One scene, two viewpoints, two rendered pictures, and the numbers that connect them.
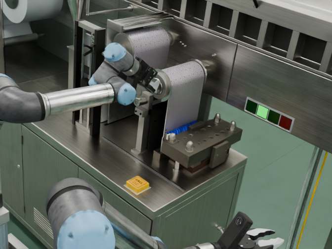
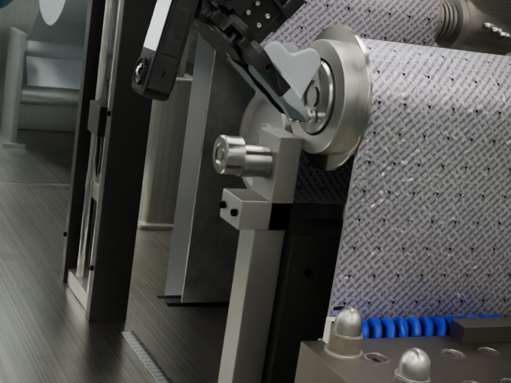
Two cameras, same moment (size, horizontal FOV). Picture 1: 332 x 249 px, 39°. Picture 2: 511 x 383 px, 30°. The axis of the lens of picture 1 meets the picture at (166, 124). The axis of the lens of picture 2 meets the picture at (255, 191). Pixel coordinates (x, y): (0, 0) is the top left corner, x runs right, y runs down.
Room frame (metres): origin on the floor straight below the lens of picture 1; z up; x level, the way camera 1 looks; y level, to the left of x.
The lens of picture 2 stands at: (1.00, -0.28, 1.36)
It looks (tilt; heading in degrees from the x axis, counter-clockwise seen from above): 13 degrees down; 24
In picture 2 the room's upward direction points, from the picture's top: 8 degrees clockwise
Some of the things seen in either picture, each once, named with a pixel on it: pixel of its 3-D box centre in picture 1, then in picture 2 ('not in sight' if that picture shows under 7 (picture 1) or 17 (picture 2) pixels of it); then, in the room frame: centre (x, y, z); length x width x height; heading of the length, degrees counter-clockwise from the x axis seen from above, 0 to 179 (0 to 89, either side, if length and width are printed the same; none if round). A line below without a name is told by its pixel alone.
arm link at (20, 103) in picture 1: (69, 100); not in sight; (1.42, 0.33, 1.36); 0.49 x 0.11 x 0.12; 131
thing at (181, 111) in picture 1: (183, 112); (436, 252); (1.95, -0.07, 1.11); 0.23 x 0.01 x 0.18; 140
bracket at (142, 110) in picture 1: (141, 124); (244, 270); (1.88, 0.11, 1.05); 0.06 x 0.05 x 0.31; 140
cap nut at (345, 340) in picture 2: (172, 137); (347, 330); (1.80, -0.04, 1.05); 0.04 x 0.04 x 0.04
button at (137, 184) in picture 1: (137, 184); not in sight; (1.61, 0.08, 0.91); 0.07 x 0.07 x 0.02; 50
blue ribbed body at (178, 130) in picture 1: (183, 129); (427, 332); (1.93, -0.08, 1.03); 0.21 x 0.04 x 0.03; 140
